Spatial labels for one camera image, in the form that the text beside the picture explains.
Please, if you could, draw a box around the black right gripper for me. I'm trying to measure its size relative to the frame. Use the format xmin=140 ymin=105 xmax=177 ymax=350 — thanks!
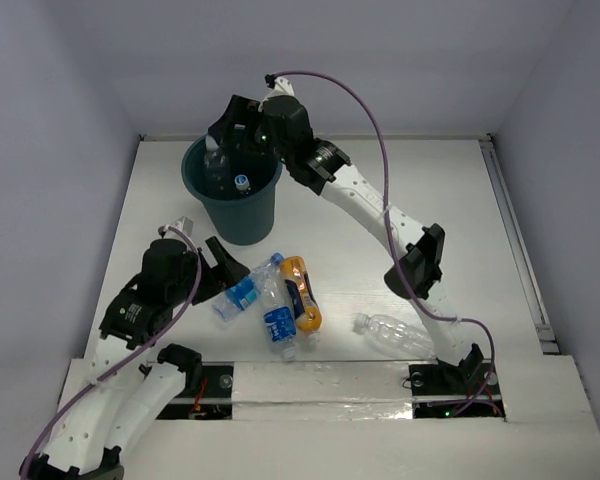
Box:
xmin=211 ymin=91 xmax=293 ymax=163

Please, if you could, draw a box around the clear bottle blue label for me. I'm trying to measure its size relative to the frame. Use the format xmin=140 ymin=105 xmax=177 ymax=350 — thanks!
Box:
xmin=257 ymin=269 xmax=296 ymax=362
xmin=212 ymin=252 xmax=285 ymax=325

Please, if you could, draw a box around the clear crushed bottle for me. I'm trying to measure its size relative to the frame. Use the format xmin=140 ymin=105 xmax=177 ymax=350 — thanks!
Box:
xmin=234 ymin=174 xmax=251 ymax=196

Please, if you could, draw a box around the orange juice plastic bottle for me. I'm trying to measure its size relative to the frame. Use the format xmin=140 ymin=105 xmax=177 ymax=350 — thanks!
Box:
xmin=279 ymin=256 xmax=322 ymax=350

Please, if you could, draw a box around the clear bottle white cap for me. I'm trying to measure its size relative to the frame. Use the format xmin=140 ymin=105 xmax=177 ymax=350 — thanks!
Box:
xmin=353 ymin=313 xmax=435 ymax=360

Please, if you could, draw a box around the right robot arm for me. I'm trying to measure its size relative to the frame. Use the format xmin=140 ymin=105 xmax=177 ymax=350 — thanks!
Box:
xmin=208 ymin=95 xmax=484 ymax=395

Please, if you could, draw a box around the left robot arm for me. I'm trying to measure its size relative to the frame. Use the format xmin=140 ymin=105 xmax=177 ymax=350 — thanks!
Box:
xmin=19 ymin=226 xmax=250 ymax=479

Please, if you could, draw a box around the dark teal plastic bin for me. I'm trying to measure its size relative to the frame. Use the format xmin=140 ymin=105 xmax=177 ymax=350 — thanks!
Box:
xmin=181 ymin=137 xmax=282 ymax=246

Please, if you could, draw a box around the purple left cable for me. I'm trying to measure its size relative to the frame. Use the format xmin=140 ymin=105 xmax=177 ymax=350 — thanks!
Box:
xmin=19 ymin=224 xmax=204 ymax=476

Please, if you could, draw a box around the purple cable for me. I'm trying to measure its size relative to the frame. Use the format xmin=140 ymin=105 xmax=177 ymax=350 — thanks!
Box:
xmin=19 ymin=224 xmax=204 ymax=476
xmin=274 ymin=69 xmax=506 ymax=416

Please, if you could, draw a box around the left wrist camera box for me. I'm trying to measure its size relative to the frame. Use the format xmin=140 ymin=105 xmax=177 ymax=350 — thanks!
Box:
xmin=166 ymin=216 xmax=193 ymax=236

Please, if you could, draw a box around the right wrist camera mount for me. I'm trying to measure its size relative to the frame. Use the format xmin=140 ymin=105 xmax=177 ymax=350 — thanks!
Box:
xmin=259 ymin=74 xmax=296 ymax=111

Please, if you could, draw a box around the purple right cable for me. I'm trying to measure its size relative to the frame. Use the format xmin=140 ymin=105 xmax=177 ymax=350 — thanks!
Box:
xmin=274 ymin=69 xmax=506 ymax=416

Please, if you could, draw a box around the aluminium rail right edge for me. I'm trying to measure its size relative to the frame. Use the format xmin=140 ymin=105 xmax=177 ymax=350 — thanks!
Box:
xmin=479 ymin=136 xmax=561 ymax=356

